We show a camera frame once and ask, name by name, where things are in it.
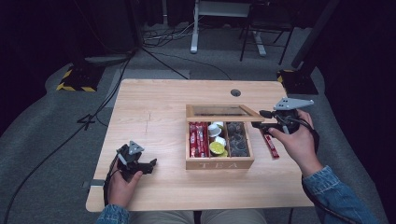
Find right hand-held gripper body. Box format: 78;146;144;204
273;96;315;135

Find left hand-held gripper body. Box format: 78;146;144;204
116;140;146;182

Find wooden tea box glass lid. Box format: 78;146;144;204
185;104;266;171

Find person's right hand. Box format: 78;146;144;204
268;109;325;178

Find person's left hand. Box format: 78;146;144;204
106;162;145;208

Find pile of dark tea pouches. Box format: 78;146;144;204
226;121;251;158

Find black yellow striped stand base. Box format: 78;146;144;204
276;68;319;95
55;63;106;93

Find grey table clamp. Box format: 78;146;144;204
82;178;106;189

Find person's left leg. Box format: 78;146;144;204
129;209;196;224

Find person's leg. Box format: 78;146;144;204
200;208;267;224
129;209;196;224

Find black chair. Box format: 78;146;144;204
239;0;295;66

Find person's right leg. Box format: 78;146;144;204
200;208;267;224

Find left hand-held gripper cable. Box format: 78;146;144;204
103;151;125;206

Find long black floor cable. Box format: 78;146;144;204
1;50;136;224

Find black slanted stand post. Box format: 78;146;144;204
290;0;341;70

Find thin black floor cable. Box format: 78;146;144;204
141;46;232;81

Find white desk frame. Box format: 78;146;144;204
190;0;268;57

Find bundle of floor cables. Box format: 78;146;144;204
142;21;200;49

